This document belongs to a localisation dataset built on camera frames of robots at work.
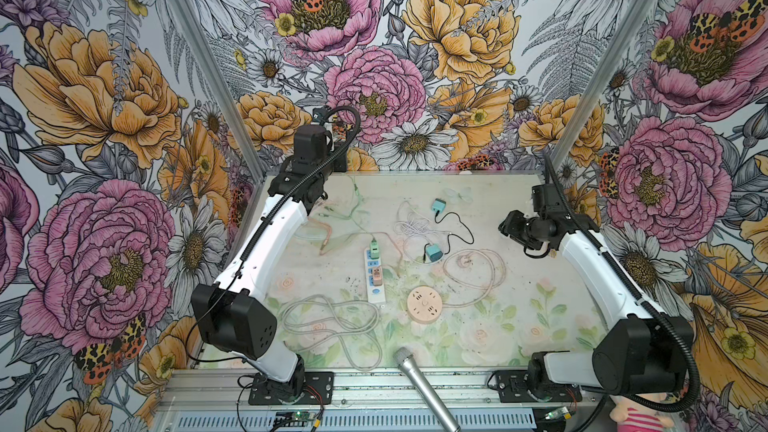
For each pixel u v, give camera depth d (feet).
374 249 3.01
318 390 2.41
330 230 3.45
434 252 3.18
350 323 2.79
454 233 3.38
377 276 2.80
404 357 2.46
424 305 2.80
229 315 1.36
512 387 2.43
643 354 1.33
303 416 2.31
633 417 2.14
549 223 1.96
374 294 2.86
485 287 2.99
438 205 3.66
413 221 3.45
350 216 3.41
